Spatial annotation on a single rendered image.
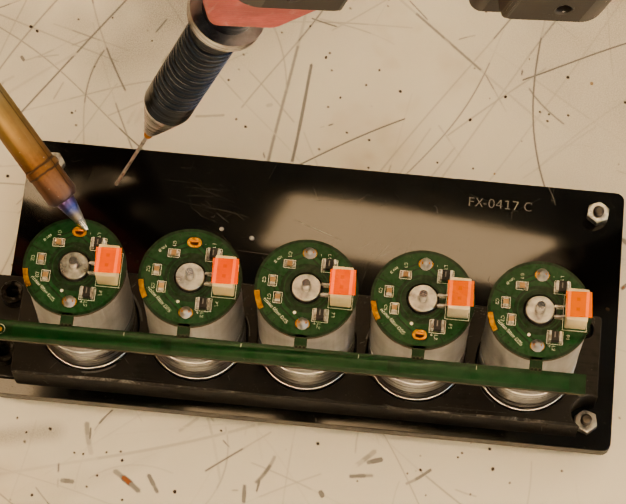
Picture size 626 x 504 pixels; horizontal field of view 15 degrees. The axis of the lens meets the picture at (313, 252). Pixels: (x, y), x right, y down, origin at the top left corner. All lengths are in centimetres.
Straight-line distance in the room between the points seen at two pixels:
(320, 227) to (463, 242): 4
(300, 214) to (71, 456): 9
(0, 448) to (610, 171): 18
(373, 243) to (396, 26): 7
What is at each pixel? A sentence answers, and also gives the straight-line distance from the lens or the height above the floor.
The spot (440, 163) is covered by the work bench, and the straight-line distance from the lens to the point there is 64.
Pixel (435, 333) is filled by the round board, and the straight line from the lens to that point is 55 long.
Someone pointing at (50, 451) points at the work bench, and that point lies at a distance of 61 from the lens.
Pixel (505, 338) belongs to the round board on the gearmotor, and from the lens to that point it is 55.
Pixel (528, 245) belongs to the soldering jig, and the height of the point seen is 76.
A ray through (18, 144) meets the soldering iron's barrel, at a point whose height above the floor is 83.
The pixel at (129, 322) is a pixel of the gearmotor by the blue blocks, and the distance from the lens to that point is 58.
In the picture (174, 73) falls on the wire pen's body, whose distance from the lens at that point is 48.
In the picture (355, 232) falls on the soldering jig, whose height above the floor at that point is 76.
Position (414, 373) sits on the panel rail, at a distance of 55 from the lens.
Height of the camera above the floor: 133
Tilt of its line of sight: 69 degrees down
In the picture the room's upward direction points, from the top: straight up
